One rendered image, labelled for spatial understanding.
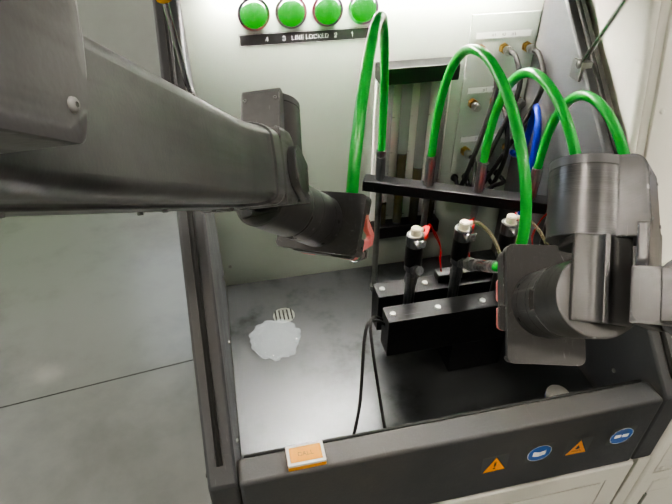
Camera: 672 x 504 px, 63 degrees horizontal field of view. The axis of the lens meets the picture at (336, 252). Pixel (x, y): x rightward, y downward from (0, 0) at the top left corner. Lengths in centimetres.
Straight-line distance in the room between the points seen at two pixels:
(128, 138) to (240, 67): 79
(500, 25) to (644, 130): 30
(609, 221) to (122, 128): 31
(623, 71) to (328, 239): 61
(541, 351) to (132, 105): 39
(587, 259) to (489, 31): 73
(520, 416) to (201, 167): 67
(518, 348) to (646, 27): 61
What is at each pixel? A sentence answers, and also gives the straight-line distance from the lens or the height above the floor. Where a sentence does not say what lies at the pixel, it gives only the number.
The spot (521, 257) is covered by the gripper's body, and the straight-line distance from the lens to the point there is 50.
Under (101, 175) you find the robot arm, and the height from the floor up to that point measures 152.
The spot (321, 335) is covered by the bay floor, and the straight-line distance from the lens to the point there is 108.
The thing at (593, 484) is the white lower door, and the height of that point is 74.
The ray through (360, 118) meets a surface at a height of 136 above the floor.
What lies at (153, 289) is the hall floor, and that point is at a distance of 257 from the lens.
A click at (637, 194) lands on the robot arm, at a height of 142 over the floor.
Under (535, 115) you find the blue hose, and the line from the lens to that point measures 105.
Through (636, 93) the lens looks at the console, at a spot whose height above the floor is 129.
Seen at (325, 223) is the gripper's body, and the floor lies 130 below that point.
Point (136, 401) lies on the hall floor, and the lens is 214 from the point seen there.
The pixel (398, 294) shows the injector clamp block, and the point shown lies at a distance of 94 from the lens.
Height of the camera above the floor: 160
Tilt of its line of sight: 37 degrees down
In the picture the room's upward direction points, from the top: straight up
